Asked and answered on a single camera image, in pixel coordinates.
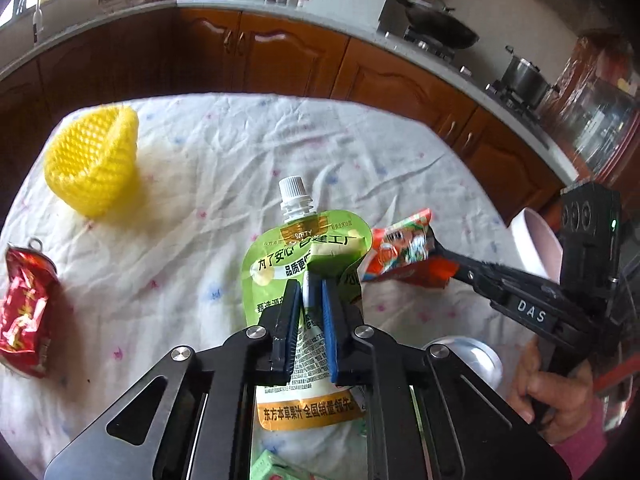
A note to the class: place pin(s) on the green drink carton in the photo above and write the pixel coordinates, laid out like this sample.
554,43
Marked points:
270,467

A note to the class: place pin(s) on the person's right hand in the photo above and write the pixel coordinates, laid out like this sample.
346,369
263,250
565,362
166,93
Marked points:
570,410

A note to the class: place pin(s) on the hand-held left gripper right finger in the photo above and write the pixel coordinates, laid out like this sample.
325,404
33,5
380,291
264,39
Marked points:
335,340

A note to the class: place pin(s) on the chrome faucet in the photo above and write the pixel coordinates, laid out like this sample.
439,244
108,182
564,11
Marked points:
37,17

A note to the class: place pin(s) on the gas stove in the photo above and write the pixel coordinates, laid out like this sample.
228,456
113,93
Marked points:
435,47

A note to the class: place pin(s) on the wooden base cabinets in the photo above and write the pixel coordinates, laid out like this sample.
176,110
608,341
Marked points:
280,55

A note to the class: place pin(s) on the person's right forearm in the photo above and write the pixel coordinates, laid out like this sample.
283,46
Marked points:
585,440

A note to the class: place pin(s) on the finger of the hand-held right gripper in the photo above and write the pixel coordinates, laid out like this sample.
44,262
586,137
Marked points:
477,285
465,261

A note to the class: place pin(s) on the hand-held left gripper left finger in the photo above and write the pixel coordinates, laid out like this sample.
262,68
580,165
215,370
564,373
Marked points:
285,340

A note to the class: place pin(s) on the green spouted drink pouch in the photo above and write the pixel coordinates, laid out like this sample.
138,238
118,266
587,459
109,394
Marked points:
300,255

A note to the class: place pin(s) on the steel cooking pot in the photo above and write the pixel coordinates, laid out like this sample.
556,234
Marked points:
525,77

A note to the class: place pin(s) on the orange snack wrapper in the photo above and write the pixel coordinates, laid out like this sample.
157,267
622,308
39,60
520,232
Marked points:
400,250

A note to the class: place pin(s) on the grey kitchen countertop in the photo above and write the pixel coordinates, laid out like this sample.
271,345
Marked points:
300,15

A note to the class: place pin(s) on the glass door cabinet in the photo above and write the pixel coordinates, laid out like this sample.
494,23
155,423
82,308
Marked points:
600,105

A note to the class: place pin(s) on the black wok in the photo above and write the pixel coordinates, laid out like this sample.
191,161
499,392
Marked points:
440,25

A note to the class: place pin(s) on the yellow foam fruit net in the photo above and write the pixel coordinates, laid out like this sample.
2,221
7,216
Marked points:
92,160

